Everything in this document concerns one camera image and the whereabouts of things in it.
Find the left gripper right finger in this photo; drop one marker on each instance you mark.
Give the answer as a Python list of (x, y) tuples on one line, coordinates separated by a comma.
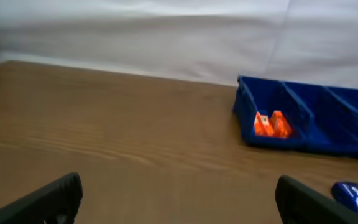
[(303, 205)]

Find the blue candy pack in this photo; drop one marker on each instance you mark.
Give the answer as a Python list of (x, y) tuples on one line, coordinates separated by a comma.
[(356, 199)]

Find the blue tray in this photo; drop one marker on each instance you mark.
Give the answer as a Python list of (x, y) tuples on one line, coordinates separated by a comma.
[(322, 124)]

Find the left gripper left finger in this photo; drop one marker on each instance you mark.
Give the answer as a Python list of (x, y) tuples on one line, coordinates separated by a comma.
[(51, 199)]

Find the orange candy box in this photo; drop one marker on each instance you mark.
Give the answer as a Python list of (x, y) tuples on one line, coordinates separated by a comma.
[(281, 124), (262, 125)]

